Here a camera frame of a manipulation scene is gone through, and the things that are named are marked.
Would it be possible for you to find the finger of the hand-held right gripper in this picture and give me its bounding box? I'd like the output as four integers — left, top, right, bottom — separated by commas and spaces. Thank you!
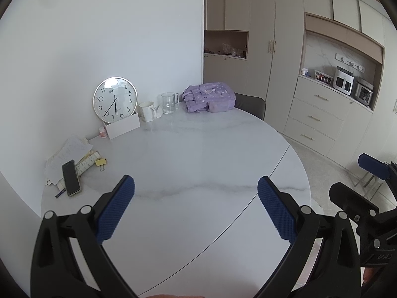
358, 153, 397, 190
329, 183, 380, 224

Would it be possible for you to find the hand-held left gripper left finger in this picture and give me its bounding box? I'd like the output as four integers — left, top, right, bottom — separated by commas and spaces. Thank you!
30, 175, 138, 298

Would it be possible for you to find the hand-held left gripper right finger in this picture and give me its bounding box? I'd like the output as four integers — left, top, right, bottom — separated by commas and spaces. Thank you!
254, 176, 362, 298

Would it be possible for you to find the black smartphone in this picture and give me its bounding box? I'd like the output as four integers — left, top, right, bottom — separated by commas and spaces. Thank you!
62, 160, 81, 197

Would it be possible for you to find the pale yellow ruler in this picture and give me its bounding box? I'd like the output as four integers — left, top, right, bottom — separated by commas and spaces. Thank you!
76, 151, 100, 177

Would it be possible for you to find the beige drawer cabinet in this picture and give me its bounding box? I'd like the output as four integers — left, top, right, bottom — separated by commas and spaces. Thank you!
284, 76, 374, 168

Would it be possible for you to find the silver countertop oven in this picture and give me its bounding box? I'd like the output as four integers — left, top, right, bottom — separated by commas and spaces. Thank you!
354, 77, 374, 106

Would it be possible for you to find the stack of white papers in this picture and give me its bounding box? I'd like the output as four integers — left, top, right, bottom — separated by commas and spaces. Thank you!
45, 135, 94, 187

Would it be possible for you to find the white card box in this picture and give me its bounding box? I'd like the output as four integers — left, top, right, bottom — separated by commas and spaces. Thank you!
105, 112, 141, 140

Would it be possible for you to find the white countertop oven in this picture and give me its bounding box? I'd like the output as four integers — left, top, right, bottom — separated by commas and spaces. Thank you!
333, 66, 355, 96

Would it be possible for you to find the white ceramic mug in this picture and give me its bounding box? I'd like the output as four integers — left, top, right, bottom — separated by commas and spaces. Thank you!
138, 101, 156, 122

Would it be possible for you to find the grey chair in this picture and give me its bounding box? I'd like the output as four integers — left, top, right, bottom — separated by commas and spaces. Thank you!
234, 92, 266, 121

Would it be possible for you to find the clear glass mug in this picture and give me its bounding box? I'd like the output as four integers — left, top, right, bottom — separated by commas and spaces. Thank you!
161, 92, 179, 115

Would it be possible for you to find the beige tall cabinet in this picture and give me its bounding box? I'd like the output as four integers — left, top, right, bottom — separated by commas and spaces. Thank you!
204, 0, 306, 134

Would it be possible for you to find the purple backpack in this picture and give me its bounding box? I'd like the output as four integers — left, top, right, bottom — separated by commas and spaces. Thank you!
181, 82, 237, 114

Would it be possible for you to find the pile of small household items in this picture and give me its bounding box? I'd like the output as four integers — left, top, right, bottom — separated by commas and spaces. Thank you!
204, 42, 249, 59

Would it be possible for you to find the metal frame stool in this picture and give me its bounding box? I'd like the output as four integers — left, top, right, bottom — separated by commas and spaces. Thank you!
354, 161, 383, 200

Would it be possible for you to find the white wire basket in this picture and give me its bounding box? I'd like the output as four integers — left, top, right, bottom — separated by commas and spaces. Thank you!
314, 70, 332, 85

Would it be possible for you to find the white wall socket strip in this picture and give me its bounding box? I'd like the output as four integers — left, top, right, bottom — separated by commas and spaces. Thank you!
335, 54, 366, 72

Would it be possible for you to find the round white wall clock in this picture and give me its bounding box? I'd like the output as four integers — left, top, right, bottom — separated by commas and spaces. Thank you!
93, 77, 138, 123

